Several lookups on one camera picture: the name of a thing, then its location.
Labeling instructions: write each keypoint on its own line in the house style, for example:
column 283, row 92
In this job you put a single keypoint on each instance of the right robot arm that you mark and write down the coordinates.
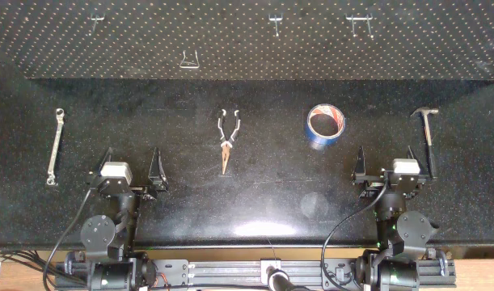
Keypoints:
column 412, row 232

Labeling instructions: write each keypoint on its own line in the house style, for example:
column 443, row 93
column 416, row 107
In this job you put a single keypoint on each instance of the mounting rail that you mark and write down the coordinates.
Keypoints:
column 230, row 272

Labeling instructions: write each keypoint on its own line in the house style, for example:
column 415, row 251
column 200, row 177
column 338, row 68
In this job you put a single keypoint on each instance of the wrench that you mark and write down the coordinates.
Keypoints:
column 55, row 147

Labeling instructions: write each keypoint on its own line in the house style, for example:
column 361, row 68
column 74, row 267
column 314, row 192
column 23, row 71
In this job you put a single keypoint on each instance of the pliers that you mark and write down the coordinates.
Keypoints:
column 226, row 155

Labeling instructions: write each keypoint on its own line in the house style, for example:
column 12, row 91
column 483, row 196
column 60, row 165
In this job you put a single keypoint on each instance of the roll of blue tape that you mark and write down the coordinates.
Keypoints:
column 316, row 138

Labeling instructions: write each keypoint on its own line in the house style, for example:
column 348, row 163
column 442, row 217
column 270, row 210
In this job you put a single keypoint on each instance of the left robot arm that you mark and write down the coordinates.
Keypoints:
column 99, row 236

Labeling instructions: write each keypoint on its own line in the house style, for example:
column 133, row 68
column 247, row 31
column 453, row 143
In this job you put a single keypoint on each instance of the black pegboard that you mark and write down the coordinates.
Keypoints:
column 246, row 42

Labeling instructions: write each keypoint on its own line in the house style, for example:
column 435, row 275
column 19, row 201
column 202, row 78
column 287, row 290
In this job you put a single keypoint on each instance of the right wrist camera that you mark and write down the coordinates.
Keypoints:
column 406, row 166

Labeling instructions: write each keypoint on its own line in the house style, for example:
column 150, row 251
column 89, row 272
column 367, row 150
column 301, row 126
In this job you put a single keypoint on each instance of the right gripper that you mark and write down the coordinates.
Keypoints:
column 408, row 182

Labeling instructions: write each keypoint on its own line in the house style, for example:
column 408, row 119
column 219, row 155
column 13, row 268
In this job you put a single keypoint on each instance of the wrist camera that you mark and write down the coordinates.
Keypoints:
column 116, row 169
column 406, row 166

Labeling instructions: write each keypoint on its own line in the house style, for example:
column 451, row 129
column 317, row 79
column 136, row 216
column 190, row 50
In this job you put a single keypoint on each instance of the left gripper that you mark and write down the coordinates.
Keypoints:
column 143, row 191

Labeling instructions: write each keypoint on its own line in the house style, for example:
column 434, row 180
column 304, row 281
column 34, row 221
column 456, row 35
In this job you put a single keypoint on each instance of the hammer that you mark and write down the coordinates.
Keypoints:
column 428, row 137

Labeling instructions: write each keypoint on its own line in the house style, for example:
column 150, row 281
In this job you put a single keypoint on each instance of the metal hook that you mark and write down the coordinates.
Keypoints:
column 188, row 66
column 275, row 25
column 359, row 18
column 96, row 18

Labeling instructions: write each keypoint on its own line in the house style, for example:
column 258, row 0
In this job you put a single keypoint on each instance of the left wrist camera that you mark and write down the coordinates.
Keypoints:
column 116, row 169

